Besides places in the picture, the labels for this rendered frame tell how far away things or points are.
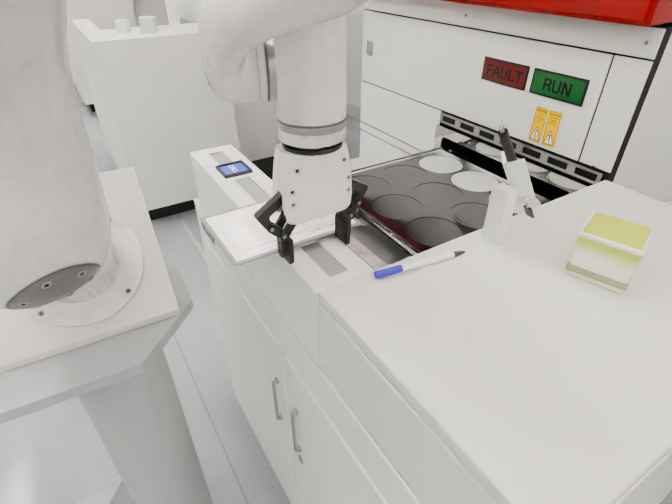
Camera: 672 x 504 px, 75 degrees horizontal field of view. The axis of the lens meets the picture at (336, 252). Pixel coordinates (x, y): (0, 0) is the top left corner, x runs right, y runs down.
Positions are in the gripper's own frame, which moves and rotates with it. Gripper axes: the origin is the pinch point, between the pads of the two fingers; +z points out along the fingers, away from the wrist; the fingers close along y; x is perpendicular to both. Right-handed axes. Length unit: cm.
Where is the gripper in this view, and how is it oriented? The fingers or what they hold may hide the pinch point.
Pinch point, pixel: (315, 243)
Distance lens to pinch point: 63.5
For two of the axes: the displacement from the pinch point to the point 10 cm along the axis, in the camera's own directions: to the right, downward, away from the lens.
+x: 5.3, 4.9, -7.0
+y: -8.5, 3.0, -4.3
